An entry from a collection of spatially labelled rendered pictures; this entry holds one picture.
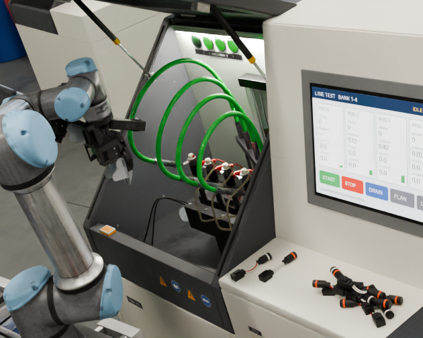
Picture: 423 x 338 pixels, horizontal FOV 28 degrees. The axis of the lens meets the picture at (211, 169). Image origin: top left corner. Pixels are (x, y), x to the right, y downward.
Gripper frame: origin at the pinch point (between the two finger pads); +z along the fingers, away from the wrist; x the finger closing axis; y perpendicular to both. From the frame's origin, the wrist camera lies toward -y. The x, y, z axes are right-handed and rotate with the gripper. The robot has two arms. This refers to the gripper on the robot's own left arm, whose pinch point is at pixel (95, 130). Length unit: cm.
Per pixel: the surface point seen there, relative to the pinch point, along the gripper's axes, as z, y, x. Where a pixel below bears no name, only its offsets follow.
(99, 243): 23, 31, -32
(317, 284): 49, 18, 57
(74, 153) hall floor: 85, -3, -341
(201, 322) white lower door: 47, 40, 10
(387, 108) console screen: 41, -24, 71
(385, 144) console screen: 45, -17, 69
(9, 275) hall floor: 47, 75, -227
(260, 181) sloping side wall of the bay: 39.0, -2.2, 29.0
